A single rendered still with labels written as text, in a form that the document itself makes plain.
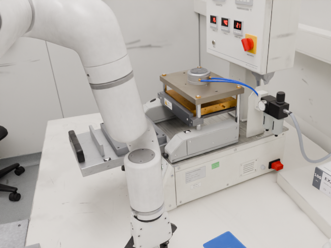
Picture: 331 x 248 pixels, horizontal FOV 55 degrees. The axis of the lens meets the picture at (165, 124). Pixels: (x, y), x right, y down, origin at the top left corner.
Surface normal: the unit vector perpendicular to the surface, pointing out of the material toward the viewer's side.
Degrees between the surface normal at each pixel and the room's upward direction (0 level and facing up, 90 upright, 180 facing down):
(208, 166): 90
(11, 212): 0
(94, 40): 90
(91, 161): 0
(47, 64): 90
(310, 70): 90
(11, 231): 0
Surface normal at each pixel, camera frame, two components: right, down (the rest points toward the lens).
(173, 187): 0.42, 0.40
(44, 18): -0.70, 0.22
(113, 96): 0.11, 0.44
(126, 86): 0.65, 0.22
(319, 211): -0.06, -0.89
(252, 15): -0.91, 0.24
